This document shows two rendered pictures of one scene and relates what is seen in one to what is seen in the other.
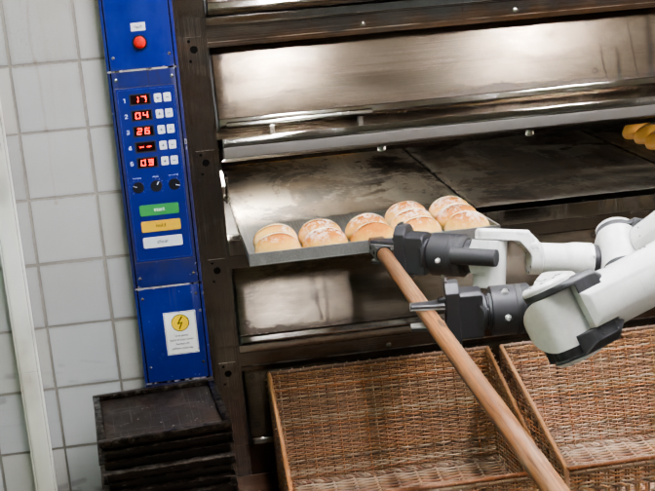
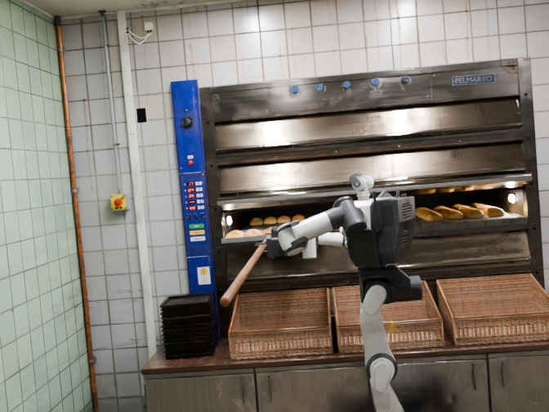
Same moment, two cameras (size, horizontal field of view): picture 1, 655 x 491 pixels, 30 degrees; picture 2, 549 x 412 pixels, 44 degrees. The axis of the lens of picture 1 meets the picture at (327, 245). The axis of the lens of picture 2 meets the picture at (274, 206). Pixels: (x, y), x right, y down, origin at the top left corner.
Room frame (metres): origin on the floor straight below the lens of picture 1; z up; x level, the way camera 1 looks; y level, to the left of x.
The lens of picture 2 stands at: (-1.14, -0.85, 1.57)
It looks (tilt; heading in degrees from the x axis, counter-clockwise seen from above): 3 degrees down; 11
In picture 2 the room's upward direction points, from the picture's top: 5 degrees counter-clockwise
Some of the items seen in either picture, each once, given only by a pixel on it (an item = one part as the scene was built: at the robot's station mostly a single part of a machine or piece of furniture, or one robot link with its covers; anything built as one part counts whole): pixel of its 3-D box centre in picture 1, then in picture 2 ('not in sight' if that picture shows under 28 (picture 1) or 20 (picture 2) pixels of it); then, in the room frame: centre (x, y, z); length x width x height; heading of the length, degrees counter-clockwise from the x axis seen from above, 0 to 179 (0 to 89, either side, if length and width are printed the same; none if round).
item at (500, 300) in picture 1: (480, 312); (279, 246); (2.02, -0.26, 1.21); 0.12 x 0.10 x 0.13; 90
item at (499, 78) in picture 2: not in sight; (362, 91); (2.93, -0.66, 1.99); 1.80 x 0.08 x 0.21; 97
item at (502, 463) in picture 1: (401, 448); (282, 321); (2.57, -0.13, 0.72); 0.56 x 0.49 x 0.28; 97
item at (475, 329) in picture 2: not in sight; (494, 307); (2.71, -1.30, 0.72); 0.56 x 0.49 x 0.28; 96
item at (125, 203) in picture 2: not in sight; (120, 202); (2.68, 0.82, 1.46); 0.10 x 0.07 x 0.10; 97
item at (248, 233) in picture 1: (362, 226); (272, 234); (2.72, -0.08, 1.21); 0.55 x 0.36 x 0.03; 97
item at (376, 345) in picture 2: not in sight; (377, 331); (2.02, -0.69, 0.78); 0.18 x 0.15 x 0.47; 6
